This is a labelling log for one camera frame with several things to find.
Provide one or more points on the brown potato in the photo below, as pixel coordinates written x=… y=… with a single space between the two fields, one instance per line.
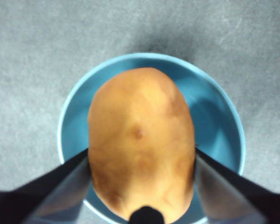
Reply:
x=140 y=140

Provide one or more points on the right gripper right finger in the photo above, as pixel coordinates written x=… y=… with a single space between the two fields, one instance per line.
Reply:
x=238 y=200

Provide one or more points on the blue ribbed bowl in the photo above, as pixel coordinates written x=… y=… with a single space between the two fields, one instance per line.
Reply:
x=212 y=121

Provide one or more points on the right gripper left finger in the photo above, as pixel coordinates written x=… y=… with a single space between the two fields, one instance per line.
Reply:
x=37 y=200

